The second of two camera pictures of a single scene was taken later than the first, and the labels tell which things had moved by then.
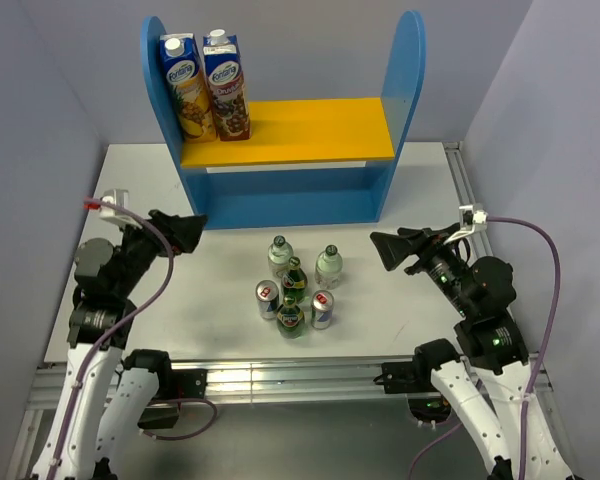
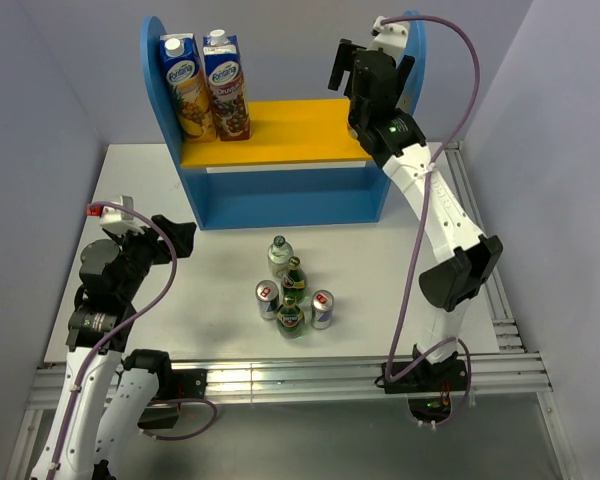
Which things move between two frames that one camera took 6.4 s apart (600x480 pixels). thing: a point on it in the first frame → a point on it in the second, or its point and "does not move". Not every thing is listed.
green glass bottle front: x=291 y=321 does not move
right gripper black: x=424 y=242 → x=344 y=62
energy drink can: x=267 y=297 does not move
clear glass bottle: x=279 y=255 does not move
